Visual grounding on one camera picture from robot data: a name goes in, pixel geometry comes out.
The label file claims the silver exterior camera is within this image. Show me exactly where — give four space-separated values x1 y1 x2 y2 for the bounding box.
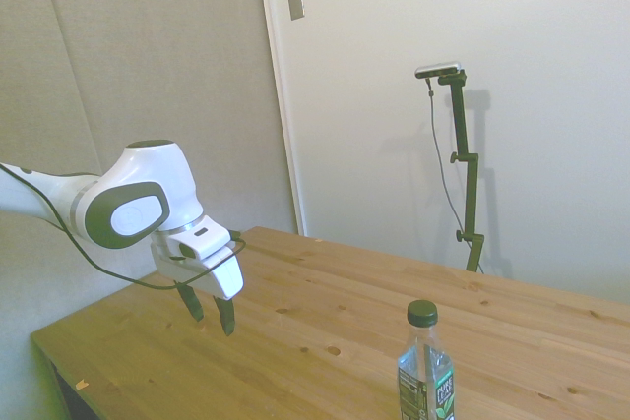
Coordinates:
414 61 463 80

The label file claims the clear bottle with black cap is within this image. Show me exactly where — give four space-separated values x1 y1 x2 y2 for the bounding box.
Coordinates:
396 299 457 420

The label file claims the white door frame strip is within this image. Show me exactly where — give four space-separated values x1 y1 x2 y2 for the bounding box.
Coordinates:
254 0 307 237

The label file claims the grey camera cable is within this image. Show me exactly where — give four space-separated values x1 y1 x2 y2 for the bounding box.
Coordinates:
425 77 467 234

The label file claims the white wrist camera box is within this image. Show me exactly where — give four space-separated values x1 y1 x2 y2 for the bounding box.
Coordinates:
165 215 233 271

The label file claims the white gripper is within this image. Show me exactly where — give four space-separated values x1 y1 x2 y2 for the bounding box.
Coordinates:
150 233 245 337

